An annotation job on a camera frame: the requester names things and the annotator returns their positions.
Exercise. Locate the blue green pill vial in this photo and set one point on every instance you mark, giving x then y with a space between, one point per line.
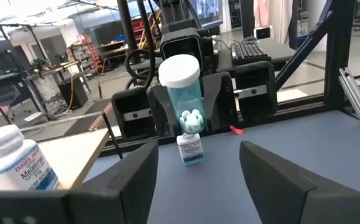
186 102

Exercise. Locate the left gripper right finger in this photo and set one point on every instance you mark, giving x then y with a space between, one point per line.
285 202

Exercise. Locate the large white melatonin bottle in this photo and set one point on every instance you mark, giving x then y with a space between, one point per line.
15 161

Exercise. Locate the silver aluminium extrusion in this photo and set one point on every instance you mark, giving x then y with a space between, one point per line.
355 96

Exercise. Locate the computer monitor screen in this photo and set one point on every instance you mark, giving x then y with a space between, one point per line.
209 12

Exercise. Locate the blue grey table mat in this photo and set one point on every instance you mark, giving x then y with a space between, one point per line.
291 149

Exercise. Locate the small red clip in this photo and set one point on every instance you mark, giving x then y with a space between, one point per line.
237 130

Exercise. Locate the pale pink hanging cloth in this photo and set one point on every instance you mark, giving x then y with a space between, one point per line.
261 12

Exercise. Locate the black hazard striped floor mat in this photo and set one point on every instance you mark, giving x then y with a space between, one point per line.
80 127

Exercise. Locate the black keyboard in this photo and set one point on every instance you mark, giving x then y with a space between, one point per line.
249 53

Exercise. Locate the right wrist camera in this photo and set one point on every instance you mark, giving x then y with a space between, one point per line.
182 43

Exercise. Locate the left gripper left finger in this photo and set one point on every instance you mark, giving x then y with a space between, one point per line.
127 199

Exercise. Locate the black speaker box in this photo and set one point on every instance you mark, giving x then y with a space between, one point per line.
72 93

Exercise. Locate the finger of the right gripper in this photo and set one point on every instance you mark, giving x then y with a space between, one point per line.
220 102
164 112

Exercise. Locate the wooden shelf black frame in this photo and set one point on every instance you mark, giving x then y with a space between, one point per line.
74 155

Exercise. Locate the small white melatonin bottle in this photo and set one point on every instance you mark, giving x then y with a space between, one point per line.
190 149

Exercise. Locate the white box device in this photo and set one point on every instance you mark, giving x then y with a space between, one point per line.
263 32

